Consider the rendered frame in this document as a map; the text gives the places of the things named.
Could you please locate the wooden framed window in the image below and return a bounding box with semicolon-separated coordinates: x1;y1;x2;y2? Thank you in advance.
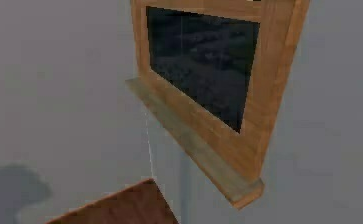
124;0;312;211

